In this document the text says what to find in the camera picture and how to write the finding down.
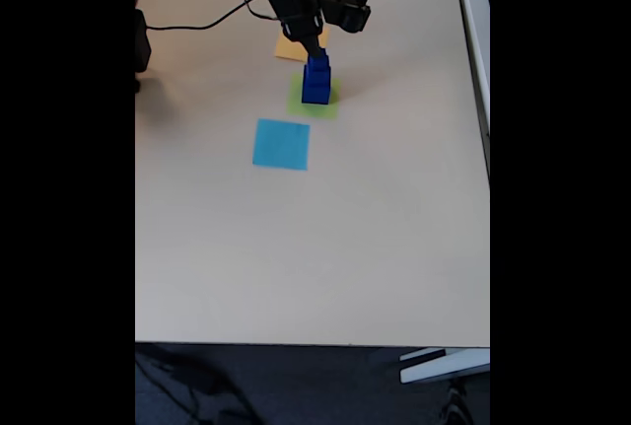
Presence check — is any orange paper square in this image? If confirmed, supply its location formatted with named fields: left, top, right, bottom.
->
left=273, top=26, right=330, bottom=61

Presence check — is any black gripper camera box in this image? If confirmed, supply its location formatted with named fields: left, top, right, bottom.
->
left=315, top=0, right=373, bottom=35

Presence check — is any large blue cube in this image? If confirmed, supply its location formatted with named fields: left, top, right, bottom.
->
left=301, top=78, right=333, bottom=106

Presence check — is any white neighbouring table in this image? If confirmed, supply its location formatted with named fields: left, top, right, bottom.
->
left=452, top=0, right=491, bottom=180

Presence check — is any green paper square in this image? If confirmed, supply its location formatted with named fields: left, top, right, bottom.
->
left=286, top=73, right=342, bottom=121

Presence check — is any light blue paper square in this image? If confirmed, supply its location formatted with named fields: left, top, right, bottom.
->
left=251, top=117, right=312, bottom=172

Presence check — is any black floor cable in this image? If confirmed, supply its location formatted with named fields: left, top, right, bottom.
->
left=135, top=345, right=260, bottom=425

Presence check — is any white table leg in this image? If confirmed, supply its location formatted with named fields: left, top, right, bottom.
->
left=398, top=347, right=491, bottom=385

